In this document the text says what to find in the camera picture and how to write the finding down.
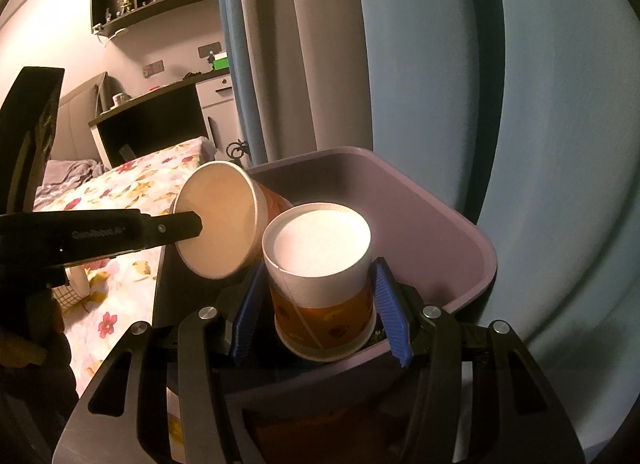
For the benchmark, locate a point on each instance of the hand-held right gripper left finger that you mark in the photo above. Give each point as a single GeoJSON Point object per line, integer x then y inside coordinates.
{"type": "Point", "coordinates": [247, 314]}

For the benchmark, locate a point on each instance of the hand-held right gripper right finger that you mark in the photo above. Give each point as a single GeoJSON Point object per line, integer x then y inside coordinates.
{"type": "Point", "coordinates": [390, 314]}

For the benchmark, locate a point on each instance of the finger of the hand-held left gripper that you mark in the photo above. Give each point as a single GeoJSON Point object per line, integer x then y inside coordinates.
{"type": "Point", "coordinates": [172, 229]}

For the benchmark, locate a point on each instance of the white foam net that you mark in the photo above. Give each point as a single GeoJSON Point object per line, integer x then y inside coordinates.
{"type": "Point", "coordinates": [70, 291]}

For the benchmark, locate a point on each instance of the grey plastic bin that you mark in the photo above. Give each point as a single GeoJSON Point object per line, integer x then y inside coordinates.
{"type": "Point", "coordinates": [430, 239]}

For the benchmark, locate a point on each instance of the floral tablecloth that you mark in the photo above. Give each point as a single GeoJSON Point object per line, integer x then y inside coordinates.
{"type": "Point", "coordinates": [140, 178]}

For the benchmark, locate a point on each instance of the grey striped duvet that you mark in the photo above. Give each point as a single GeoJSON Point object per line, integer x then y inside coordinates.
{"type": "Point", "coordinates": [65, 176]}

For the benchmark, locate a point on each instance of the dark wooden desk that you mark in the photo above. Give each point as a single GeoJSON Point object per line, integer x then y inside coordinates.
{"type": "Point", "coordinates": [150, 118]}

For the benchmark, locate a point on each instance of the white drawer cabinet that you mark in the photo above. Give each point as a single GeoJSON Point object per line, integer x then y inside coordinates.
{"type": "Point", "coordinates": [217, 108]}

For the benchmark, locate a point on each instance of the grey padded headboard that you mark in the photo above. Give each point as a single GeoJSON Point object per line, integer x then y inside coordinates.
{"type": "Point", "coordinates": [80, 108]}

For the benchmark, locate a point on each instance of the small white cup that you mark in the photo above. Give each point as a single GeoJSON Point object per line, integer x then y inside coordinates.
{"type": "Point", "coordinates": [118, 100]}

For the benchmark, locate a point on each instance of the black item on desk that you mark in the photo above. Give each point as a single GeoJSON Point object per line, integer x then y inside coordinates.
{"type": "Point", "coordinates": [192, 75]}

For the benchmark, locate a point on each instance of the green box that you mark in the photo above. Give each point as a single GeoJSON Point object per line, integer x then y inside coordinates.
{"type": "Point", "coordinates": [221, 62]}

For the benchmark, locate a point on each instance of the blue curtain panel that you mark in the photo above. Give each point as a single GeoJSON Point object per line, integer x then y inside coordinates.
{"type": "Point", "coordinates": [525, 118]}
{"type": "Point", "coordinates": [232, 43]}

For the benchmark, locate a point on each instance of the grey curtain panel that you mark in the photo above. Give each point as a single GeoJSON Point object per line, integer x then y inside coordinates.
{"type": "Point", "coordinates": [300, 43]}

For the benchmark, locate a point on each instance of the black curled metal frame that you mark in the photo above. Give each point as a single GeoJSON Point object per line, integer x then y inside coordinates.
{"type": "Point", "coordinates": [237, 149]}

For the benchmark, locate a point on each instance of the grey wall socket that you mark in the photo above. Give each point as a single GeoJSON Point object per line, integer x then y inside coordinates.
{"type": "Point", "coordinates": [209, 50]}
{"type": "Point", "coordinates": [153, 68]}

